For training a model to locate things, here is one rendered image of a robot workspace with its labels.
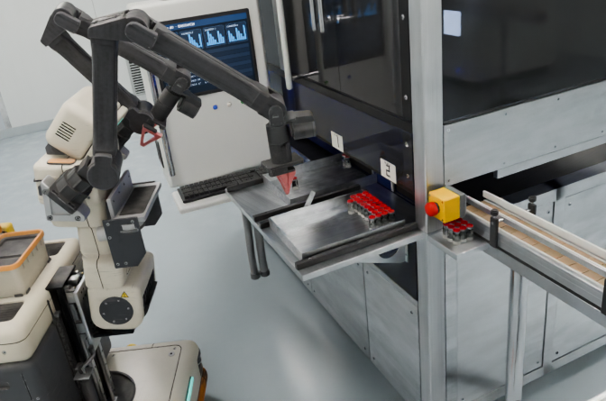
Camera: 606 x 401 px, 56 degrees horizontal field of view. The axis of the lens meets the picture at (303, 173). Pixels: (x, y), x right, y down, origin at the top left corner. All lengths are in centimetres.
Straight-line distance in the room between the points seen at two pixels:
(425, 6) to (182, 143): 125
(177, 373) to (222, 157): 88
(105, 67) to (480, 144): 104
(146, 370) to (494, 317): 129
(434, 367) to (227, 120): 125
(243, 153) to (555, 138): 125
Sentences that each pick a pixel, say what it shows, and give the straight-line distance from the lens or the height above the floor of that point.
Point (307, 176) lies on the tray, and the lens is 216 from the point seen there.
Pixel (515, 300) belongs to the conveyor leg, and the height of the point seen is 71.
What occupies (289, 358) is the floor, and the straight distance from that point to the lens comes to 266.
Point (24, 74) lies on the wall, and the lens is 687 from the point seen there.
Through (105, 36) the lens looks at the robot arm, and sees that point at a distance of 137.
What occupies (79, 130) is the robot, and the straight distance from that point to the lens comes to 165.
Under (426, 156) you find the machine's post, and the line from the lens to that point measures 161.
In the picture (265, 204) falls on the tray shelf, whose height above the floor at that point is 88.
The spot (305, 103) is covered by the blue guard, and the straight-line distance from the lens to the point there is 227.
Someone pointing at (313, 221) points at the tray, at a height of 88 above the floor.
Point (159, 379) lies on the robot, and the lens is 229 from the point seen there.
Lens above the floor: 174
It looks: 23 degrees down
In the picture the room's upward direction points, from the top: 7 degrees counter-clockwise
